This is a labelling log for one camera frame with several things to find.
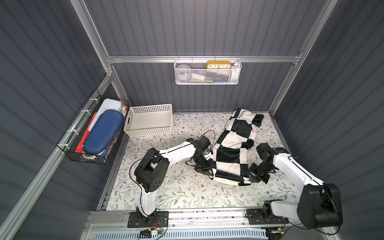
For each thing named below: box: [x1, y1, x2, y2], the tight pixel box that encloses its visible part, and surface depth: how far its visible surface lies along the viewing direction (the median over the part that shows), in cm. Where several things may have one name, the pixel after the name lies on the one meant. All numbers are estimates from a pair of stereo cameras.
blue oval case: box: [83, 109, 125, 155], surface depth 69 cm
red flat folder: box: [75, 112, 97, 153], surface depth 67 cm
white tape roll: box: [173, 62, 197, 85], surface depth 91 cm
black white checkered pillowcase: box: [211, 108, 264, 187], surface depth 98 cm
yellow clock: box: [206, 60, 232, 69], surface depth 90 cm
